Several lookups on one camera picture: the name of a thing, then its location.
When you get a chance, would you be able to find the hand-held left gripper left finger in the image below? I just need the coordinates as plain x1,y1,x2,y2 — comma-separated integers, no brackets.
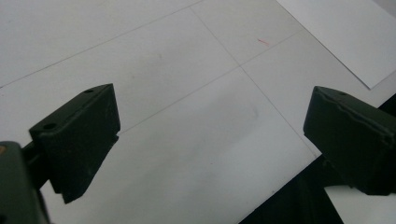
28,83,121,205

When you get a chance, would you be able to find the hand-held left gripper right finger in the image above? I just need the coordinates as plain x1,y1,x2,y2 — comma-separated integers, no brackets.
303,86,396,196

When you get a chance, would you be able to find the white paper sheet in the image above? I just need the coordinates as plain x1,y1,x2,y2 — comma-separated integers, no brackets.
275,0,396,91

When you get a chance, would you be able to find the white table cover board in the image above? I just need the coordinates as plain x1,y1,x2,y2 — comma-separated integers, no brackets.
0,0,396,224

